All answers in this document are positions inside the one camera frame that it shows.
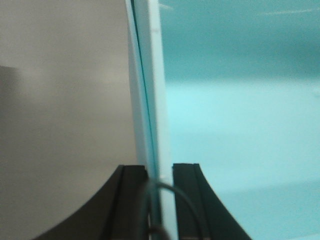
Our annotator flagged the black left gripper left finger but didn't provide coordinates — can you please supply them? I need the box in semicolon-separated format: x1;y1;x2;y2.
37;165;148;240

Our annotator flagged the light blue bin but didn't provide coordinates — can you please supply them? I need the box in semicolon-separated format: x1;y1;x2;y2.
152;0;320;240
125;0;162;240

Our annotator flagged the thin black cable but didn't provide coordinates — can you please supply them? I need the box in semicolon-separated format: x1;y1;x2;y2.
142;178;201;240

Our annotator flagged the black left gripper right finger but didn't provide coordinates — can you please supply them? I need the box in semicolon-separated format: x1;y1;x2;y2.
172;163;251;240

